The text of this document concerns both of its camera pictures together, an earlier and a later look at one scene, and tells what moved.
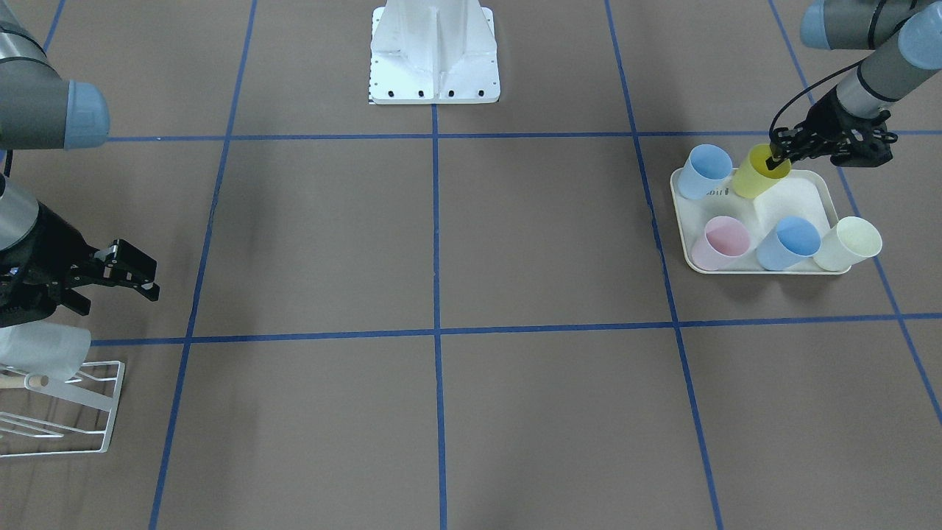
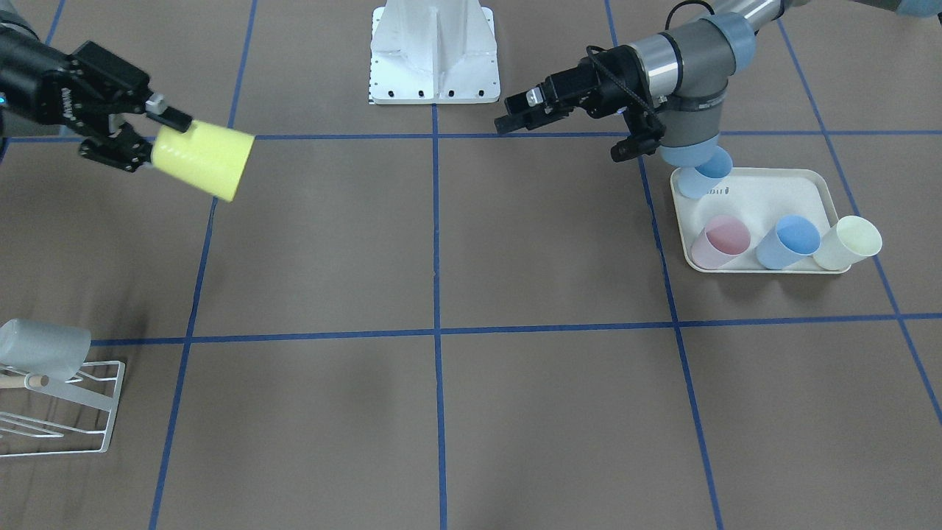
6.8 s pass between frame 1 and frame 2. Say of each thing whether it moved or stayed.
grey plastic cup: stayed
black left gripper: moved
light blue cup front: stayed
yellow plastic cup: moved
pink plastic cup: stayed
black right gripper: moved
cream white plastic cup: stayed
